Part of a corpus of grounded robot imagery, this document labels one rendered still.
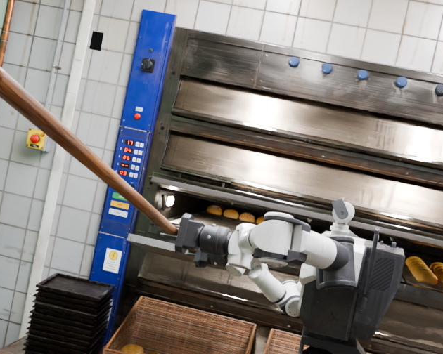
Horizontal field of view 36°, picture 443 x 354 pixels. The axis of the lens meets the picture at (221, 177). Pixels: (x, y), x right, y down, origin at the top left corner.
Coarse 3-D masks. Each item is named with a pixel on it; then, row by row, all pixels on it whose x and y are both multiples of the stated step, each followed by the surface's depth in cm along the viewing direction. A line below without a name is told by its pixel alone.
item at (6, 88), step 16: (0, 80) 85; (0, 96) 89; (16, 96) 90; (32, 96) 96; (32, 112) 96; (48, 112) 101; (48, 128) 103; (64, 128) 108; (64, 144) 111; (80, 144) 116; (80, 160) 121; (96, 160) 125; (112, 176) 136; (128, 192) 150; (144, 208) 167; (160, 224) 189
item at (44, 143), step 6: (30, 126) 321; (30, 132) 320; (36, 132) 319; (42, 132) 319; (42, 138) 319; (48, 138) 321; (30, 144) 320; (36, 144) 320; (42, 144) 319; (48, 144) 322; (42, 150) 319; (48, 150) 323
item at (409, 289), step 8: (152, 224) 319; (152, 232) 318; (160, 232) 317; (400, 288) 299; (408, 288) 298; (416, 288) 298; (424, 288) 298; (424, 296) 297; (432, 296) 296; (440, 296) 296
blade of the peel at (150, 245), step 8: (128, 240) 263; (136, 240) 262; (144, 240) 262; (152, 240) 262; (144, 248) 282; (152, 248) 272; (160, 248) 261; (168, 248) 260; (168, 256) 296; (176, 256) 284; (184, 256) 274; (192, 256) 264; (208, 264) 283; (248, 272) 271
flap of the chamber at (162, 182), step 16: (192, 192) 311; (208, 192) 298; (224, 192) 297; (256, 208) 313; (272, 208) 293; (288, 208) 292; (352, 224) 287; (368, 224) 286; (400, 240) 302; (416, 240) 283; (432, 240) 282
